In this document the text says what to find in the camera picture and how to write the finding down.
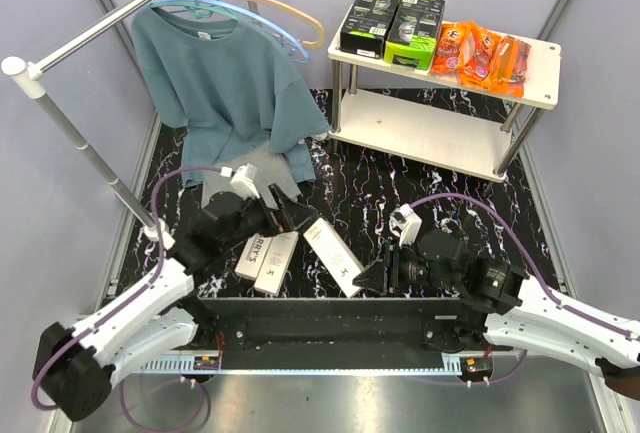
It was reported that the grey folded cloth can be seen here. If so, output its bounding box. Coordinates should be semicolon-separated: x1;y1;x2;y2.
201;142;301;208

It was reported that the teal t-shirt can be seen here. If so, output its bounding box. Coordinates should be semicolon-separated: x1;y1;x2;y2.
131;6;330;187

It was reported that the metal clothes rack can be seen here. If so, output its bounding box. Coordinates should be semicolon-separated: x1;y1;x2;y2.
0;0;251;254

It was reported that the orange snack packet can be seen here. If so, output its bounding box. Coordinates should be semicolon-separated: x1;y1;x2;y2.
430;22;472;74
490;36;531;98
459;24;502;90

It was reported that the long white cosmetic box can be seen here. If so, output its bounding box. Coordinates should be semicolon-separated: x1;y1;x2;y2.
303;218;364;298

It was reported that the black razor box on shelf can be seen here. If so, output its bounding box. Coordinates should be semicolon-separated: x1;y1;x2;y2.
339;0;400;59

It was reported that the black green razor box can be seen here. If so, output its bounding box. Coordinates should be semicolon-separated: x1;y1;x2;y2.
384;0;446;71

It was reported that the blue plastic hanger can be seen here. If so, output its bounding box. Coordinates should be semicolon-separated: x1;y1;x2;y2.
149;0;311;64

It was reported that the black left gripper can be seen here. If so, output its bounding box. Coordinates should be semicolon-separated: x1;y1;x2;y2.
221;184;313;252

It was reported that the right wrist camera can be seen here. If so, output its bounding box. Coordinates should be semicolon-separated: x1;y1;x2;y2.
389;204;422;246

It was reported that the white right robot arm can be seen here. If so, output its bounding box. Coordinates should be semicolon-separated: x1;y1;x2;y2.
353;231;639;399

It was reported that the white Harry's box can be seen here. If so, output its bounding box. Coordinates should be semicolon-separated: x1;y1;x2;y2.
254;232;299;295
234;234;272;281

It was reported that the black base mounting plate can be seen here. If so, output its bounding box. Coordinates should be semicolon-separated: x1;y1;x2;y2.
190;298;488;375

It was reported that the white slotted cable duct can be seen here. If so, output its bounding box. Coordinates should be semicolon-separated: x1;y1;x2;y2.
136;353;221;376

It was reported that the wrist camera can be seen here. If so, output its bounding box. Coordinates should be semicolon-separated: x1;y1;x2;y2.
220;163;260;200
389;204;422;246

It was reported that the aluminium rail frame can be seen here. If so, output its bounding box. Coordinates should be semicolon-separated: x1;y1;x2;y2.
493;319;613;363

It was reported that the black marble pattern mat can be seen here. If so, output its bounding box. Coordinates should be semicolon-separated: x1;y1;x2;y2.
117;87;576;304

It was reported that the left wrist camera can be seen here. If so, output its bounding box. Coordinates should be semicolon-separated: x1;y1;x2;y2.
220;163;260;200

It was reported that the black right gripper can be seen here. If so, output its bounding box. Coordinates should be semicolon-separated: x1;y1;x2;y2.
354;237;461;294

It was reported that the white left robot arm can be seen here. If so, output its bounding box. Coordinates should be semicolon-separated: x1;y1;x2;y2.
31;184;319;421

